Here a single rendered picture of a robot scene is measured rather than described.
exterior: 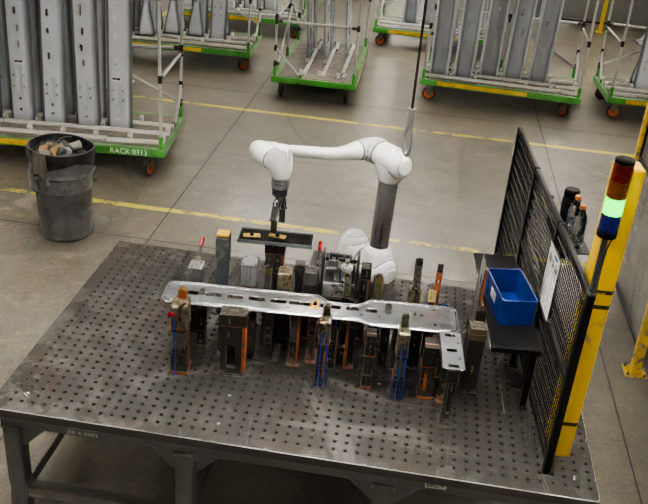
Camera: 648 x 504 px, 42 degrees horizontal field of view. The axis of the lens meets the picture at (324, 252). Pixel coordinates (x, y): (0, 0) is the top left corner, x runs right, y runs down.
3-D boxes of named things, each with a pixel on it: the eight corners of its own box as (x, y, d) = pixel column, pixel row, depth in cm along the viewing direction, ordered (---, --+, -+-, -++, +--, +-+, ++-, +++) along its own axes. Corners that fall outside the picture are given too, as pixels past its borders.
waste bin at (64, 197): (20, 242, 635) (11, 151, 601) (50, 213, 682) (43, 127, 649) (84, 251, 630) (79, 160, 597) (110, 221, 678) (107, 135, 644)
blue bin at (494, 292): (498, 325, 385) (503, 300, 379) (482, 291, 412) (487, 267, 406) (533, 326, 387) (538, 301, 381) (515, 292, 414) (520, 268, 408)
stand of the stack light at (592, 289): (581, 307, 309) (618, 160, 283) (577, 297, 316) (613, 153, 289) (600, 309, 309) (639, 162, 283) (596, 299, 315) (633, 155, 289)
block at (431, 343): (413, 399, 386) (421, 348, 373) (413, 385, 395) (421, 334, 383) (434, 401, 385) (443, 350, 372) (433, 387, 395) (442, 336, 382)
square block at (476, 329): (458, 394, 391) (470, 328, 375) (457, 384, 399) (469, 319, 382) (475, 396, 391) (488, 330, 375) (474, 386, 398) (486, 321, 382)
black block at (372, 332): (357, 391, 388) (363, 338, 374) (357, 377, 397) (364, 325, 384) (374, 393, 388) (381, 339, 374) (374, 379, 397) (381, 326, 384)
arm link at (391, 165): (373, 268, 468) (399, 286, 453) (350, 275, 458) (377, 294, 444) (393, 137, 430) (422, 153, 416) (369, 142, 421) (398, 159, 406)
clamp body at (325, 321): (309, 387, 387) (314, 323, 372) (311, 372, 398) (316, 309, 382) (329, 390, 387) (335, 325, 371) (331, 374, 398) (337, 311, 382)
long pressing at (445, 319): (157, 304, 386) (157, 301, 386) (169, 280, 406) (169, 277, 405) (460, 335, 383) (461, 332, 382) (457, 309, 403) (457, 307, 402)
